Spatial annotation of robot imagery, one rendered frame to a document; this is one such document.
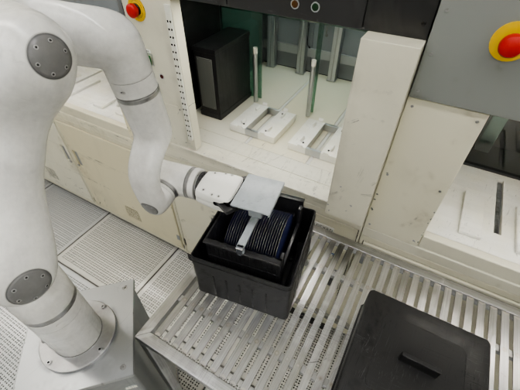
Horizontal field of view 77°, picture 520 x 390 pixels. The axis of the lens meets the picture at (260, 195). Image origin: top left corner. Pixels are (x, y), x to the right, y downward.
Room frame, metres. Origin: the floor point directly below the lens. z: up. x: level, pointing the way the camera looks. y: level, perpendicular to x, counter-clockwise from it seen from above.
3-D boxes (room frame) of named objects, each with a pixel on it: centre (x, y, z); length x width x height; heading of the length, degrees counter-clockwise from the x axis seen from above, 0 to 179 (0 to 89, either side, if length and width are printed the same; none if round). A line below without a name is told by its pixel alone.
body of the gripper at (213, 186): (0.61, 0.11, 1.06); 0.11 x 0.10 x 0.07; 70
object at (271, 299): (0.58, 0.01, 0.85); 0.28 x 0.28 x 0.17; 70
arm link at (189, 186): (0.64, 0.17, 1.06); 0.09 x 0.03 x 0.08; 160
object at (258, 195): (0.58, 0.01, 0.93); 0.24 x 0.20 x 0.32; 160
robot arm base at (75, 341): (0.36, 0.48, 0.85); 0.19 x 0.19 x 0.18
